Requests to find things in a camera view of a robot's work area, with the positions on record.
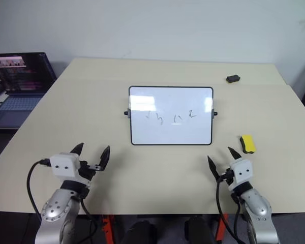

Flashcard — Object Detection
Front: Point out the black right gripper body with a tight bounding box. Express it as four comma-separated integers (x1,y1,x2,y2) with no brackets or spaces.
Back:
219,167,235,186

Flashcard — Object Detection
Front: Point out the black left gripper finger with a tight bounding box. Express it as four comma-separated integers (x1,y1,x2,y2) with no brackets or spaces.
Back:
69,142,85,156
87,145,111,172

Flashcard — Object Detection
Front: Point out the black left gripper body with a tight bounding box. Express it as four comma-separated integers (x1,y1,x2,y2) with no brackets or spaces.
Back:
77,160,98,184

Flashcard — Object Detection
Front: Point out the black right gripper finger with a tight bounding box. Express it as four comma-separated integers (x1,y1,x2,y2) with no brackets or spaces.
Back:
227,146,242,161
207,155,221,181

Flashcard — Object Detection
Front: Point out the yellow and black sponge eraser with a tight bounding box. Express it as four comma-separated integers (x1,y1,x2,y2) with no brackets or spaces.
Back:
238,135,257,155

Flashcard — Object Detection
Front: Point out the small black object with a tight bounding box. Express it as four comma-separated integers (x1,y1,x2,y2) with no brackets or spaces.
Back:
225,74,241,84

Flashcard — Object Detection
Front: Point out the dark rounded shape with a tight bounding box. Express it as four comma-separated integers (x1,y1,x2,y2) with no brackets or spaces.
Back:
185,215,217,244

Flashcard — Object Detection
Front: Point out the open laptop with blue keyboard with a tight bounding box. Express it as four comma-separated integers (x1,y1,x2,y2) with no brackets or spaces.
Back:
0,52,57,131

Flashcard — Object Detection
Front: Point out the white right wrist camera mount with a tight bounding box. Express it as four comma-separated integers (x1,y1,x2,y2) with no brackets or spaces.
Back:
229,158,254,191

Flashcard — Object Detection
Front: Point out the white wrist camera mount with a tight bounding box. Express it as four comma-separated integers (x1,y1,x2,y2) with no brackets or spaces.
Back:
49,152,80,178
229,158,254,191

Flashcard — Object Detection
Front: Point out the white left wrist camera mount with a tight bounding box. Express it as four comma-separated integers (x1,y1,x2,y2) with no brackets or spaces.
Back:
49,152,80,178

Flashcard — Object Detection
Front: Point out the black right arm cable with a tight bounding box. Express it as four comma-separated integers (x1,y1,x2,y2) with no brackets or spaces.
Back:
215,174,255,244

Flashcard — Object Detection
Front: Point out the red table leg bracket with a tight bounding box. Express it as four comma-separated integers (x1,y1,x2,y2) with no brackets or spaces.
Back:
215,213,229,242
101,215,115,244

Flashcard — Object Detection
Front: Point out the white board with black frame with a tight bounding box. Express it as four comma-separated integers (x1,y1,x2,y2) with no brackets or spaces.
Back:
123,85,218,146

